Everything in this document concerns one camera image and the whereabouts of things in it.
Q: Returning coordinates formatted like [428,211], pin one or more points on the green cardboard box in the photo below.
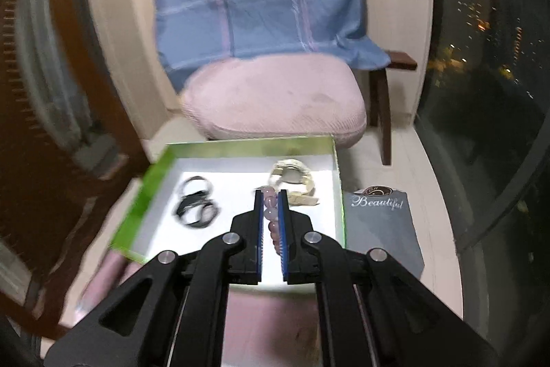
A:
[137,212]

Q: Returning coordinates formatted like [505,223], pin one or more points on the black wrist watch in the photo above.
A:
[195,216]

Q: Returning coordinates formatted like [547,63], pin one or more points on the pink seat cushion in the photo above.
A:
[275,100]

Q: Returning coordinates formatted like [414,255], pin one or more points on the white wrist watch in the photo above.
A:
[296,178]

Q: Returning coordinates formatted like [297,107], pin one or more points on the carved wooden chair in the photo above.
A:
[43,195]

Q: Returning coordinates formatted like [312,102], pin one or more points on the striped pink grey bedsheet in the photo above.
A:
[382,236]

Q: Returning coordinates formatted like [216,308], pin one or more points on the glass balcony window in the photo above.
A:
[494,92]

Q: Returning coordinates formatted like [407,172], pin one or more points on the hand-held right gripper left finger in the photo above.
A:
[259,240]

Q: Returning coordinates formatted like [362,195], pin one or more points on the thin metal bangle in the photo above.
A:
[194,178]

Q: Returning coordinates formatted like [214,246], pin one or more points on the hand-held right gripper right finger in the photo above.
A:
[282,240]

